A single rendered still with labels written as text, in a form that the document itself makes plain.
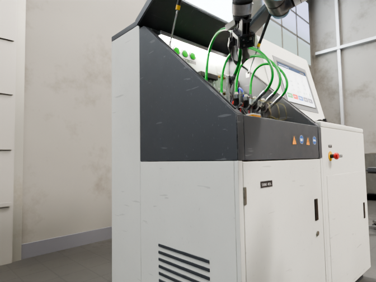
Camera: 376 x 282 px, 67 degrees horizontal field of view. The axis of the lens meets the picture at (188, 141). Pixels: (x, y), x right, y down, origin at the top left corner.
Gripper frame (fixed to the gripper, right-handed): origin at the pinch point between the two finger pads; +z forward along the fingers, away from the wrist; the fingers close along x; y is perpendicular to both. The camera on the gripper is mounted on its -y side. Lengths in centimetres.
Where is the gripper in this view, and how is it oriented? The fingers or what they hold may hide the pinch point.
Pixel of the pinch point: (238, 61)
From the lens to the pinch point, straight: 129.1
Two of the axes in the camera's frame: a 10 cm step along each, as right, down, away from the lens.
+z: 1.0, 7.5, 6.6
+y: 2.4, 6.2, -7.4
